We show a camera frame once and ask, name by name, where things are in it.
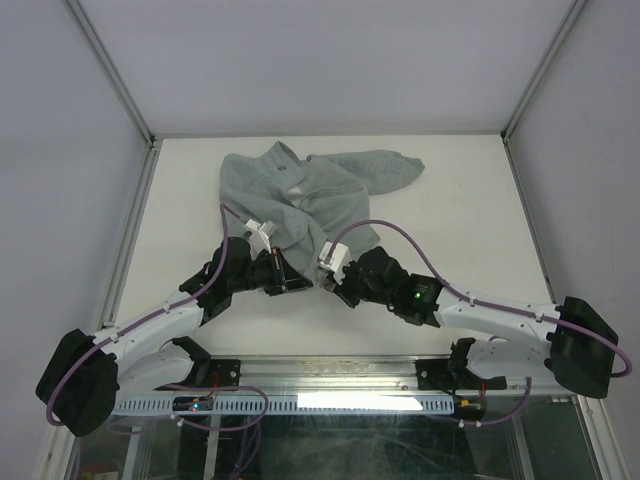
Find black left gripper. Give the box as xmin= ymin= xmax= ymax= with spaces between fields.
xmin=228 ymin=246 xmax=312 ymax=296

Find grey zip-up jacket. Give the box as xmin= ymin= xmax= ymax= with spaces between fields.
xmin=219 ymin=141 xmax=425 ymax=281

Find right aluminium frame post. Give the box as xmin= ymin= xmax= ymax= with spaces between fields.
xmin=501 ymin=0 xmax=590 ymax=144

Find small electronics board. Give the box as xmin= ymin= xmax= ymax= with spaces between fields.
xmin=172 ymin=395 xmax=217 ymax=413

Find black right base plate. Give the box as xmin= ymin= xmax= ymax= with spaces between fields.
xmin=414 ymin=357 xmax=507 ymax=394

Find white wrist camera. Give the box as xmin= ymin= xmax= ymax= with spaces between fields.
xmin=317 ymin=241 xmax=352 ymax=284
xmin=244 ymin=219 xmax=277 ymax=256

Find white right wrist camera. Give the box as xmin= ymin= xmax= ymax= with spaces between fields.
xmin=317 ymin=241 xmax=352 ymax=284

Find grey slotted cable duct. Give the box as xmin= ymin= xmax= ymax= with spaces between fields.
xmin=112 ymin=392 xmax=455 ymax=417

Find aluminium front rail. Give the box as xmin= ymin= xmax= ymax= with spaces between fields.
xmin=59 ymin=353 xmax=599 ymax=399

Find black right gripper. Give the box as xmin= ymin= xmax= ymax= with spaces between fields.
xmin=324 ymin=259 xmax=395 ymax=309

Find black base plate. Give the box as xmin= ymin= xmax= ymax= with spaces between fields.
xmin=414 ymin=357 xmax=507 ymax=394
xmin=157 ymin=358 xmax=242 ymax=391

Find black yellow connector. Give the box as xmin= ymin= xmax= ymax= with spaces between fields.
xmin=452 ymin=397 xmax=486 ymax=422

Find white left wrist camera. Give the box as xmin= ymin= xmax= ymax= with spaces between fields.
xmin=244 ymin=219 xmax=277 ymax=256

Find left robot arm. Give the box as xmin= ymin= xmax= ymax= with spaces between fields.
xmin=36 ymin=237 xmax=313 ymax=437

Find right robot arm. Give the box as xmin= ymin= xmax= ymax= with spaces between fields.
xmin=318 ymin=243 xmax=618 ymax=399

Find aluminium frame post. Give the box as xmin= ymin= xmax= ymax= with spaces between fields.
xmin=501 ymin=0 xmax=590 ymax=144
xmin=62 ymin=0 xmax=155 ymax=147

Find left aluminium frame post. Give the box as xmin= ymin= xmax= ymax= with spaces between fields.
xmin=62 ymin=0 xmax=155 ymax=147

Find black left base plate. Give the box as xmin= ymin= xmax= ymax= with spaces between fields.
xmin=157 ymin=358 xmax=242 ymax=391

